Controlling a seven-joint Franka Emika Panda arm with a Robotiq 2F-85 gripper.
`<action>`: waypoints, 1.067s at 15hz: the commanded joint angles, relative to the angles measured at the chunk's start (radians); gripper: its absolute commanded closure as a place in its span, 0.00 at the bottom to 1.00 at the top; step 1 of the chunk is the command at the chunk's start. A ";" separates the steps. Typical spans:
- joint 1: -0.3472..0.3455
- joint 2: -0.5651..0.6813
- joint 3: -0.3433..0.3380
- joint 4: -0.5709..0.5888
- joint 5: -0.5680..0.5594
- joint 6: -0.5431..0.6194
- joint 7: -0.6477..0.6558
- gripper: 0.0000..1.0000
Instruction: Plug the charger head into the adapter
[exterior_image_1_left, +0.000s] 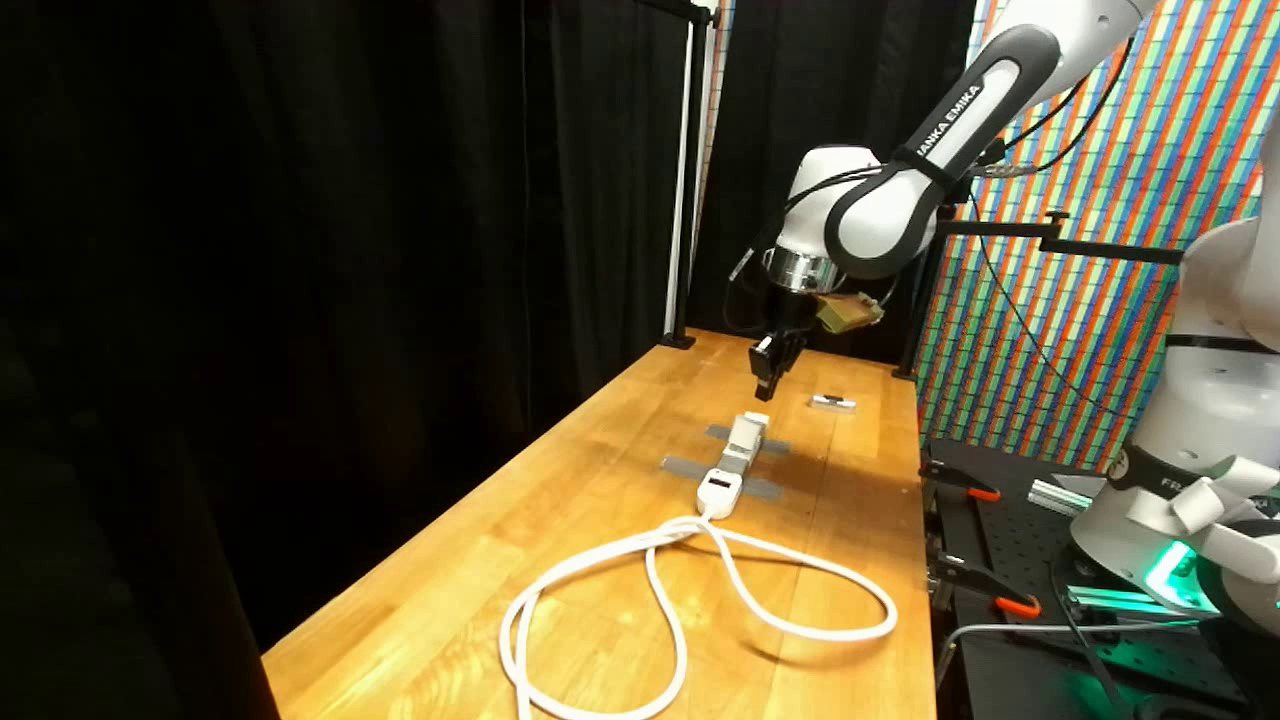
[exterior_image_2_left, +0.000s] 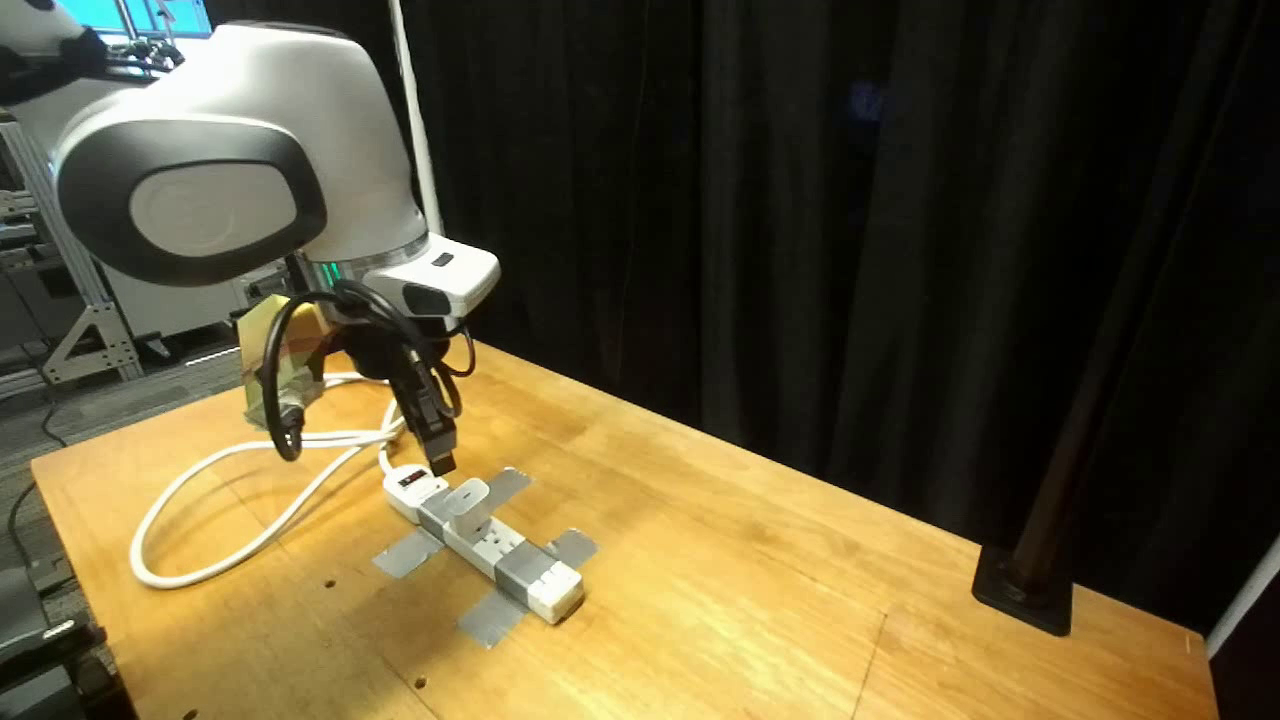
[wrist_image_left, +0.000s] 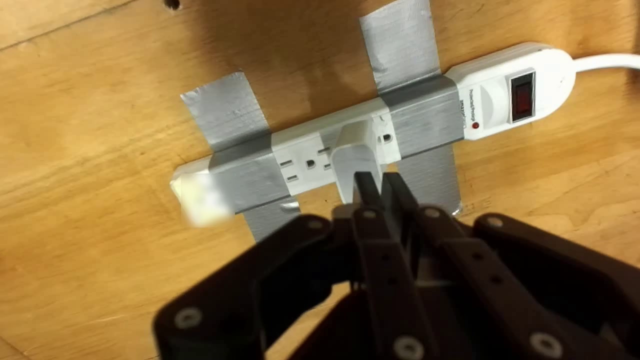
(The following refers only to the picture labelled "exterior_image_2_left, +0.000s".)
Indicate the white stand pole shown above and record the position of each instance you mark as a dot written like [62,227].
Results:
[418,120]
[1242,600]

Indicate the black stand base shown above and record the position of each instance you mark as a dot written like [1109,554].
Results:
[1024,586]

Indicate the white charger head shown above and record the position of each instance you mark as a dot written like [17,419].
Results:
[460,505]

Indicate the grey metal frame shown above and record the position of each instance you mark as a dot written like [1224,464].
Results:
[81,321]

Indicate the black curtain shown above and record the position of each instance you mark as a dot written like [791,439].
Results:
[864,240]

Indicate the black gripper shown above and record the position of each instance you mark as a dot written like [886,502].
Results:
[384,341]

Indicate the white power strip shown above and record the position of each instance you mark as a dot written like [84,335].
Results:
[523,566]
[500,489]

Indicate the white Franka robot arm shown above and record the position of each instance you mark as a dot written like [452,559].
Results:
[226,173]

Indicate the grey duct tape strip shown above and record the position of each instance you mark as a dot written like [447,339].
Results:
[493,618]

